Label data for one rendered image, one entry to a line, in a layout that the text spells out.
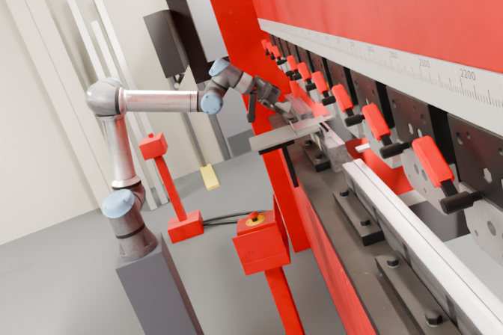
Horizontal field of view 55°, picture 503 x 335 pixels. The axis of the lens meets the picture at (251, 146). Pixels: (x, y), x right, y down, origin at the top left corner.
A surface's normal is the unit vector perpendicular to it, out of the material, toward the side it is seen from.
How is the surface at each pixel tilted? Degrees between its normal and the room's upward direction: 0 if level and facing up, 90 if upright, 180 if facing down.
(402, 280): 0
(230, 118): 90
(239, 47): 90
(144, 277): 90
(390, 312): 0
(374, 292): 0
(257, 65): 90
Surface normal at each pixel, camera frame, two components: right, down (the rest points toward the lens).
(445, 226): 0.08, 0.27
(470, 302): -0.31, -0.91
